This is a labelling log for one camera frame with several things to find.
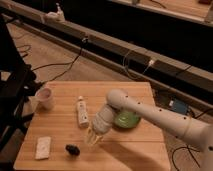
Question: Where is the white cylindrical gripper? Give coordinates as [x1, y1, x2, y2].
[85, 104, 115, 146]

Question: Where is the blue box on floor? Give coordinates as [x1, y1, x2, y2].
[169, 99, 188, 115]

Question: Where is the white power plug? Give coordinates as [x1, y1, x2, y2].
[148, 59, 155, 66]

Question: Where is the white tube bottle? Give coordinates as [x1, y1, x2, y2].
[77, 96, 89, 128]

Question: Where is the white object on rail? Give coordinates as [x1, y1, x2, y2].
[46, 3, 65, 22]

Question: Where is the black floor cable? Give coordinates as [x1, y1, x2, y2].
[31, 36, 89, 84]

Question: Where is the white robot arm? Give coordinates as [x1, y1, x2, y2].
[85, 89, 213, 171]

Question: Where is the white cup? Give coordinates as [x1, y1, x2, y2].
[35, 88, 54, 110]

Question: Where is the small dark object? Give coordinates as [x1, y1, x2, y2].
[65, 144, 80, 156]

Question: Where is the green round plate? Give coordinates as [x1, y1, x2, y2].
[114, 110, 141, 129]

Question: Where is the black cable near robot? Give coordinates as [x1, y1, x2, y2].
[170, 108, 213, 171]

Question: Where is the black chair frame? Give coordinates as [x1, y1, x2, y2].
[0, 14, 42, 152]

